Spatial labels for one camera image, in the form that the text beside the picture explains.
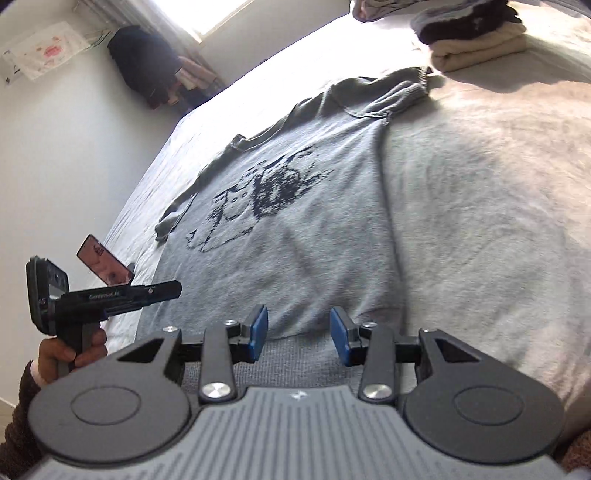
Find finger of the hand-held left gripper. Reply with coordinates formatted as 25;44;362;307
130;280;182;306

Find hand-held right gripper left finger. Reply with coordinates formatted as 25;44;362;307
108;304;269;403

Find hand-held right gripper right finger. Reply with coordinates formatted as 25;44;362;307
329;306;490;403

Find grey knit sweater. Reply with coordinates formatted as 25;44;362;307
154;66;435;403

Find pink hanging clothes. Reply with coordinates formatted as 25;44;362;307
173;55;227;104

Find person's left hand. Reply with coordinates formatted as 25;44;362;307
38;328;108;386

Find smartphone on stand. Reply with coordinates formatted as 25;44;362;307
76;234;136;284

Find bed with grey sheet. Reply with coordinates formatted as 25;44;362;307
99;0;591;462

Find dark hanging jacket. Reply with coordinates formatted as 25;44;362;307
107;25;183;110

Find window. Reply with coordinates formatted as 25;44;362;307
152;0;254;42

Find patterned lace curtain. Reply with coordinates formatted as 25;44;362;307
74;0;158;28

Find folded beige garment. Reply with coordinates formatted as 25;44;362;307
429;22;529;72

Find folded beige pink quilt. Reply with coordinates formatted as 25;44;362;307
351;0;444;23

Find folded black garment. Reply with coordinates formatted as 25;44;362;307
413;0;527;44

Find white wall poster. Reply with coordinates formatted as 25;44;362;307
0;19;112;85

